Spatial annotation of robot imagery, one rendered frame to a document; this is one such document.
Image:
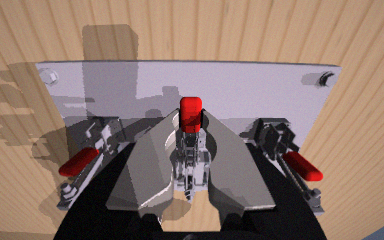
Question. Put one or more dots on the toggle clamp with red handle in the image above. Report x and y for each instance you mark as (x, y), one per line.
(106, 132)

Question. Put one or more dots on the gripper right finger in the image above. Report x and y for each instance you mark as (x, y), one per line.
(242, 180)

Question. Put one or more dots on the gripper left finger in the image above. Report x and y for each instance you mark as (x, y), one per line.
(137, 181)

